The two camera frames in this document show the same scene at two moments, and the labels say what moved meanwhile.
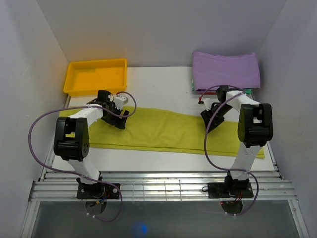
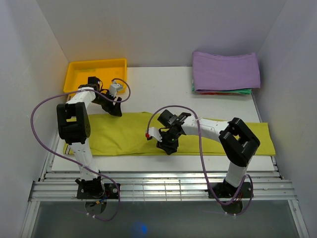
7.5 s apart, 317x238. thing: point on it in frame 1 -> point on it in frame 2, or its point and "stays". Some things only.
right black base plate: [229, 190] stays
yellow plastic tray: [86, 78] stays
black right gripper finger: [217, 119] -> [170, 148]
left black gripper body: [108, 118] -> [102, 101]
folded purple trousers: [240, 71] stays
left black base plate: [96, 191] stays
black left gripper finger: [118, 122] -> [114, 110]
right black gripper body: [213, 110] -> [169, 137]
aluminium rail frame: [60, 186] stays
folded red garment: [208, 93] stays
